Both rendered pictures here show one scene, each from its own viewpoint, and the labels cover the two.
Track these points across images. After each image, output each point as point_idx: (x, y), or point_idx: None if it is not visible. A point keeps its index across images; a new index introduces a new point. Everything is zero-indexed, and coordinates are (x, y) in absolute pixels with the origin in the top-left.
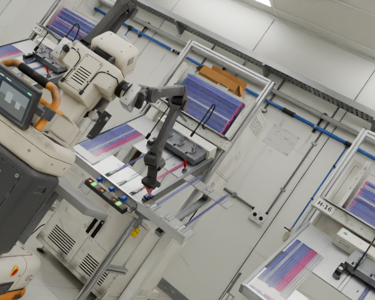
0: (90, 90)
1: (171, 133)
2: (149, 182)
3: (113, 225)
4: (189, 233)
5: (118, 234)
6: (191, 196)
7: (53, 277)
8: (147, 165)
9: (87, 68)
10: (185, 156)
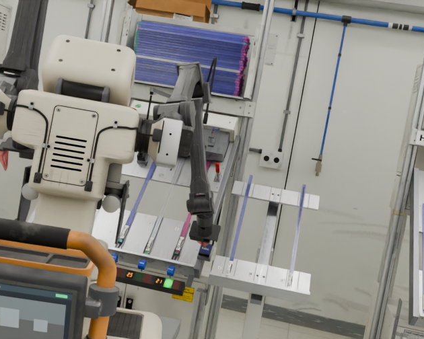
0: (101, 173)
1: None
2: (205, 235)
3: (149, 298)
4: (305, 280)
5: (164, 307)
6: (233, 202)
7: None
8: (196, 213)
9: (73, 132)
10: (205, 153)
